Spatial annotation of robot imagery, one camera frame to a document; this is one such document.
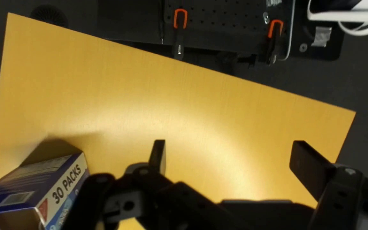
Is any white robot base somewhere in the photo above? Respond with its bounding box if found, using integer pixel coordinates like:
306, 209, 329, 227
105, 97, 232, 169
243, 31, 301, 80
306, 0, 368, 37

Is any blue snack pack box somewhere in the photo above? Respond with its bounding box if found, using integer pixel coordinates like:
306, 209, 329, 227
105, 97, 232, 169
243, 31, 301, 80
0, 139, 91, 230

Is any orange handled clamp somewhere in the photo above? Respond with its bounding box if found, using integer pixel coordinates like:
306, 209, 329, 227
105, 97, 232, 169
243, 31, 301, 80
172, 6, 190, 60
265, 18, 287, 65

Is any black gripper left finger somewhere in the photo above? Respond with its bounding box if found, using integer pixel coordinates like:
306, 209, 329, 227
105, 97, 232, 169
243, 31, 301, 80
71, 138, 254, 230

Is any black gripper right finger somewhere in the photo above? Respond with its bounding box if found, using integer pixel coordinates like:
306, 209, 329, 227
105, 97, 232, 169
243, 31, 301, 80
289, 139, 368, 230

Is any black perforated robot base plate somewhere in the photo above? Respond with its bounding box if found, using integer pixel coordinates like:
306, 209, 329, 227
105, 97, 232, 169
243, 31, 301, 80
160, 0, 346, 61

